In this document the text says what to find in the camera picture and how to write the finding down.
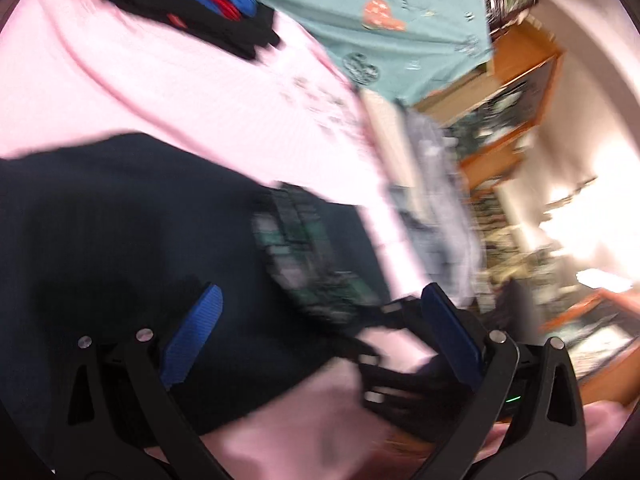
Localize teal heart-print pillow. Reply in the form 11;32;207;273
260;0;492;106

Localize cream folded cloth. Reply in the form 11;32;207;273
359;90;419;188

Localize wooden shelf cabinet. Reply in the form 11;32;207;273
418;21;639;404

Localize grey clothes pile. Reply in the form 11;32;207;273
390;110;485;308

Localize dark navy pants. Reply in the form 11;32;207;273
0;131;394;453

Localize pink floral bed sheet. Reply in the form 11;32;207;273
1;0;429;479

